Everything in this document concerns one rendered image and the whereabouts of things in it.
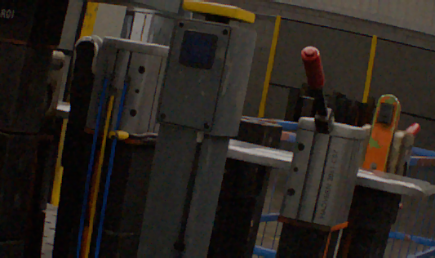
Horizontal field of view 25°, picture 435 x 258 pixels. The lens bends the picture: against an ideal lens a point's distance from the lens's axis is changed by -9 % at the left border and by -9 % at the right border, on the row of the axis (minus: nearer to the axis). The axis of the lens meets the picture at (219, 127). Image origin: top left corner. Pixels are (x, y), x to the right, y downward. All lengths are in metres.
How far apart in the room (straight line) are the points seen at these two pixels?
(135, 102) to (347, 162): 0.27
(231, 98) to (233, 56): 0.04
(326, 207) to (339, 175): 0.04
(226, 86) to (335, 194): 0.21
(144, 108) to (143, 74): 0.04
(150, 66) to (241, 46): 0.21
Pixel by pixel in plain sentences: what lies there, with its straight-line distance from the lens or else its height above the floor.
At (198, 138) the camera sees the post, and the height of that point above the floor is 1.02.
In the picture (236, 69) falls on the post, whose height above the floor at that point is 1.10.
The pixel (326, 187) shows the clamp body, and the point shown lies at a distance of 1.18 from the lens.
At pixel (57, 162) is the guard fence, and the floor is 0.48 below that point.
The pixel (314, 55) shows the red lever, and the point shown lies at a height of 1.13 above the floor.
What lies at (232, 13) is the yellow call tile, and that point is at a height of 1.15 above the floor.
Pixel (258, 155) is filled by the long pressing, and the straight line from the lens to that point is 1.33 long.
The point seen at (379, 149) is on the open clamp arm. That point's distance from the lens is 1.50.
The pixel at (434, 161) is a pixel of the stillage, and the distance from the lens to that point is 3.67.
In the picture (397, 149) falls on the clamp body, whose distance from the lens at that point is 1.51.
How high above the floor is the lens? 1.09
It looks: 3 degrees down
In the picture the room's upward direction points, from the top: 11 degrees clockwise
